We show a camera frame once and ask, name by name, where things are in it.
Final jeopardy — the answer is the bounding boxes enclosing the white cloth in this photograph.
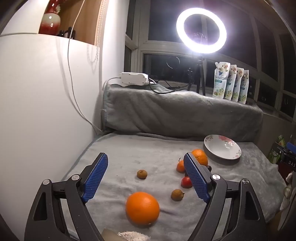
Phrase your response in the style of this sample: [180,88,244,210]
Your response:
[280,173,295,211]

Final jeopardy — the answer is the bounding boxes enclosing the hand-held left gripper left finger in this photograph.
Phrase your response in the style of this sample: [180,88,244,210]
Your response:
[24,152,109,241]

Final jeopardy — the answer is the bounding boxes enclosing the red cherry tomato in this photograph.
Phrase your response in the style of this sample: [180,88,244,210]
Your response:
[181,176,193,189]

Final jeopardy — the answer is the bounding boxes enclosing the green bag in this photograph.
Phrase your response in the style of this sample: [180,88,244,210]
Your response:
[268,136,287,165]

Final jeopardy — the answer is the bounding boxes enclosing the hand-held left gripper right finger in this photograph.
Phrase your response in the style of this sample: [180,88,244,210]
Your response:
[183,152,270,241]

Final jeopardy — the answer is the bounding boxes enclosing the floral white plate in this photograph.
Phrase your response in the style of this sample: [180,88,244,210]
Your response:
[203,135,241,160]

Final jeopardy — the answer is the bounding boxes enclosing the white power strip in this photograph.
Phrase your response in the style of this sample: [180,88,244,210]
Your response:
[119,72,149,88]

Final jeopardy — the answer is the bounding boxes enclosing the beige fluffy cloth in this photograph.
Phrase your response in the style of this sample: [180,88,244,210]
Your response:
[102,228,151,241]

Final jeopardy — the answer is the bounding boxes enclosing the large speckled orange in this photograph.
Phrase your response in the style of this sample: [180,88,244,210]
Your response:
[191,149,208,167]

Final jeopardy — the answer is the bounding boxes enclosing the window frame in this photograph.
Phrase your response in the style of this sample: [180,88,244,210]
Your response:
[125,0,296,123]

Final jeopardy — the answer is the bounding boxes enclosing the black power adapter with cable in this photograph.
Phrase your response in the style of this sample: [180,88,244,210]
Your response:
[148,77,192,94]

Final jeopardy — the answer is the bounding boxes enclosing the wooden shelf niche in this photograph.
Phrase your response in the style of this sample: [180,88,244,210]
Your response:
[38,0,109,45]

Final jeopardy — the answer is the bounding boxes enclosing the ring light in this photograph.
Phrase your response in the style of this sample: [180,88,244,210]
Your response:
[176,8,227,54]

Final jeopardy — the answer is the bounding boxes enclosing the white cable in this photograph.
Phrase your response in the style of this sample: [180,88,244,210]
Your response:
[67,0,104,135]

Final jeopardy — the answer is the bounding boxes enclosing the black tripod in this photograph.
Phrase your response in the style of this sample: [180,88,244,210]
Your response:
[187,54,206,96]

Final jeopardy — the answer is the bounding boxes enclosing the large smooth orange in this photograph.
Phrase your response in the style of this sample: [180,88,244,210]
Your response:
[125,192,160,226]

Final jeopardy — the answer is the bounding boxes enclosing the red and white vase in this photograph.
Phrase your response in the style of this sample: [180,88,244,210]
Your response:
[38,0,61,36]

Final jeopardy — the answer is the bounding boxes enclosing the dark bottles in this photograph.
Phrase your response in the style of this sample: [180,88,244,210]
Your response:
[59,27,77,40]

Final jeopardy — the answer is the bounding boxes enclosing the grey fleece blanket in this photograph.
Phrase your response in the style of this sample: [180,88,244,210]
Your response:
[104,82,264,142]
[62,132,287,241]

